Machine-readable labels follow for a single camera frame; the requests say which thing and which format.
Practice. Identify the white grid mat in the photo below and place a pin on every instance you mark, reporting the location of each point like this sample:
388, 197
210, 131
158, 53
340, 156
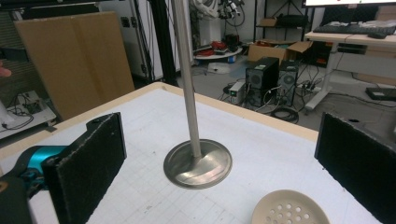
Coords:
249, 140

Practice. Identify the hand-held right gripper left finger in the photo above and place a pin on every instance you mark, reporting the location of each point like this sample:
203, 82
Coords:
87, 174

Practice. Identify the black shelf rack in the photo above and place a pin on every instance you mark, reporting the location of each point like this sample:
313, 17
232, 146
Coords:
292, 20

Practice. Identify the black computer mouse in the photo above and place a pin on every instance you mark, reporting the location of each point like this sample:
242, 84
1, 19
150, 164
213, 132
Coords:
377, 35

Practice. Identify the white round table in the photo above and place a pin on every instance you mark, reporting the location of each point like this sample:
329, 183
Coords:
218, 56

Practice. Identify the black frame post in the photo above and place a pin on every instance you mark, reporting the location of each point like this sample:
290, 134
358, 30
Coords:
163, 40

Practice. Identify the metal utensil stand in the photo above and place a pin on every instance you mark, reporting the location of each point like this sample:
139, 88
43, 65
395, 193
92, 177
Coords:
186, 77

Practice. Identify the white base board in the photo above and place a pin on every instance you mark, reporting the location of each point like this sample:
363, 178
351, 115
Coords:
40, 116

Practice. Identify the large cardboard sheet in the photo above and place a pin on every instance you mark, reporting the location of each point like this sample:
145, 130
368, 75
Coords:
74, 62

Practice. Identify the black keyboard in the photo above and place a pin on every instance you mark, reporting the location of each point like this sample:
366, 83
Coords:
351, 29

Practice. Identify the open cardboard box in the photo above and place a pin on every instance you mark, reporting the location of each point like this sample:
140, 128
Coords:
267, 51

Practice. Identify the small white device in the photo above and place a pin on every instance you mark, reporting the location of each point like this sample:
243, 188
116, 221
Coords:
237, 91

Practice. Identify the black flat device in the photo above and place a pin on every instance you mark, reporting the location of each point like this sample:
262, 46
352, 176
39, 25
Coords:
381, 93

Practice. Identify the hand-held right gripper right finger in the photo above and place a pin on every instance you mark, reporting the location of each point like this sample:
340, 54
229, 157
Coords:
358, 168

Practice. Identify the black computer tower green label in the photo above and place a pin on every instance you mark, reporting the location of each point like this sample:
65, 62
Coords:
261, 77

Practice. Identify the light wooden desk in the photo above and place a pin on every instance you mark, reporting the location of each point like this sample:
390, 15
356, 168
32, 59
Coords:
348, 39

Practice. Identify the beige slotted spoon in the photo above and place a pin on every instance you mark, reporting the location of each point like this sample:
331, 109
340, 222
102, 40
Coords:
267, 205

